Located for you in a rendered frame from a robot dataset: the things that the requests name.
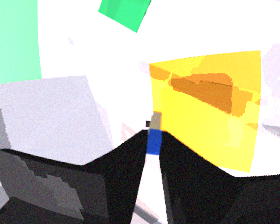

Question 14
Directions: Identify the grey panel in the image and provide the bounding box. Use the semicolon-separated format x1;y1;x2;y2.
0;75;113;165

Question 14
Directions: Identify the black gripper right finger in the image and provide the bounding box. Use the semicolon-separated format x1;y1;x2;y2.
159;131;280;224

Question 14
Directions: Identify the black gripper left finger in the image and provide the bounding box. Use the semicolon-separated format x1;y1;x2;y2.
0;129;148;224

